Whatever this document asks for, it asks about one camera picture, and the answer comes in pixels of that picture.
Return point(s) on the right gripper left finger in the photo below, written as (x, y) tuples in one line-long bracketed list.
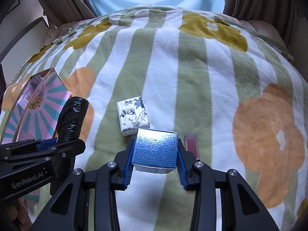
[(68, 209)]

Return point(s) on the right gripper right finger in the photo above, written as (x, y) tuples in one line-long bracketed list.
[(241, 208)]

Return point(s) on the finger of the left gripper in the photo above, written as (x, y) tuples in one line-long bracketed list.
[(30, 145), (69, 149)]

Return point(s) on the cardboard box pink teal flaps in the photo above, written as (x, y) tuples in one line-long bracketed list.
[(33, 106)]

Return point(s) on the black garbage bag roll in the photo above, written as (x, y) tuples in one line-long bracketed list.
[(68, 128)]

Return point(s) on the red lip gloss tube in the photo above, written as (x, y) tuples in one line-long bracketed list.
[(191, 145)]

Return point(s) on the white blue tissue pack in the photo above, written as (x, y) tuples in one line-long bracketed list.
[(132, 115)]

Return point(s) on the shiny blue square box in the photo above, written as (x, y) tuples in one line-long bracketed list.
[(155, 151)]

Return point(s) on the person's left hand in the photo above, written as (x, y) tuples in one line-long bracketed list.
[(17, 210)]

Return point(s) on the white bedside furniture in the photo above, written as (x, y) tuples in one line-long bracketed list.
[(16, 20)]

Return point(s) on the striped floral blanket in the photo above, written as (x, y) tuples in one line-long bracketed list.
[(198, 73)]

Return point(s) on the brown curtain left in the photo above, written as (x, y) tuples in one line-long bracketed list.
[(59, 12)]

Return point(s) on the brown curtain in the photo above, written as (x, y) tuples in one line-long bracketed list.
[(59, 12), (278, 13)]

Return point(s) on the brown curtain right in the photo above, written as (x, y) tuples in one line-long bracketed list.
[(278, 13)]

